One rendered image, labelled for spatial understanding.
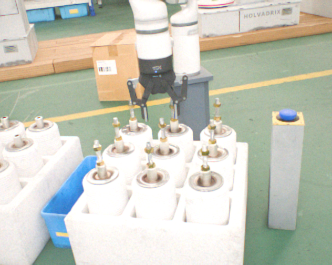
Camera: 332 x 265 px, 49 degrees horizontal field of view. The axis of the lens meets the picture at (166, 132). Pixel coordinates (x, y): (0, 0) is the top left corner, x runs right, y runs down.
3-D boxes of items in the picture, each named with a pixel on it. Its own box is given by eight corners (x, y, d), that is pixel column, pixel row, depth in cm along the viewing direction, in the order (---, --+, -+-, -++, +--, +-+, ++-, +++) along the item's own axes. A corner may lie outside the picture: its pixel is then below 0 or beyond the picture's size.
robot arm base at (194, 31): (172, 71, 133) (167, 23, 126) (196, 67, 135) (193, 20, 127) (178, 78, 125) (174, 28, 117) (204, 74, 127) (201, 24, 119)
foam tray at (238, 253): (129, 185, 123) (121, 138, 115) (247, 193, 114) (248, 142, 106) (79, 276, 89) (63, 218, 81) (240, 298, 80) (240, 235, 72)
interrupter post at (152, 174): (147, 183, 79) (145, 170, 78) (147, 176, 81) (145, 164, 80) (158, 182, 79) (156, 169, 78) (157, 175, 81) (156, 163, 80)
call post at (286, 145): (267, 211, 105) (271, 112, 91) (293, 213, 103) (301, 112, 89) (267, 228, 99) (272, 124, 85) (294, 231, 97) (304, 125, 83)
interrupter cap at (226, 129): (226, 124, 102) (226, 122, 101) (236, 136, 95) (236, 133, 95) (200, 129, 101) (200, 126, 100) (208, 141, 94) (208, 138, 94)
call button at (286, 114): (278, 115, 89) (278, 108, 88) (295, 116, 88) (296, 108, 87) (279, 122, 86) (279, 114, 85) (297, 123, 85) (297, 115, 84)
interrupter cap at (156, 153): (149, 161, 87) (149, 159, 87) (150, 146, 94) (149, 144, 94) (180, 159, 87) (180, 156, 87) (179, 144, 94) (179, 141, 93)
